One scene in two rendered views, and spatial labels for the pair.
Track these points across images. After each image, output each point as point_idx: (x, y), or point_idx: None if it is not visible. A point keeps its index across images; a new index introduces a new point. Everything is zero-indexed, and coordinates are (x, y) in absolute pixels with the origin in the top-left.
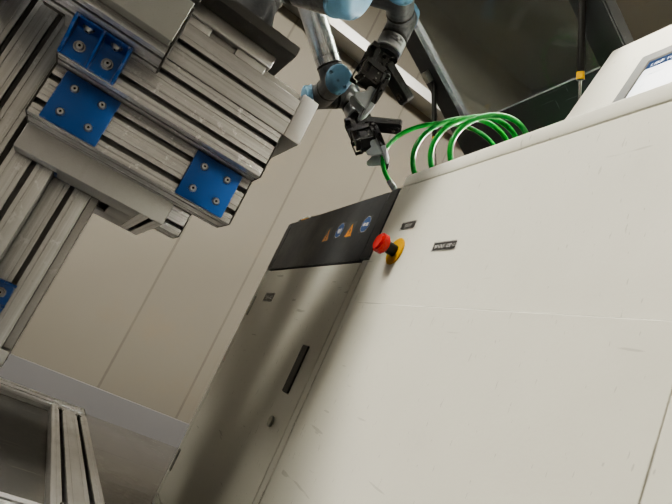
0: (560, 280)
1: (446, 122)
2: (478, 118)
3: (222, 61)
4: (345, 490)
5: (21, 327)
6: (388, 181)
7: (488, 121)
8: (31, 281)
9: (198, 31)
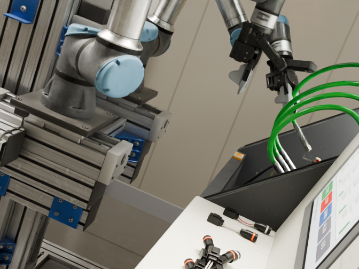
0: None
1: (307, 93)
2: (297, 116)
3: (51, 142)
4: None
5: (24, 262)
6: (293, 126)
7: (358, 84)
8: (22, 240)
9: (34, 127)
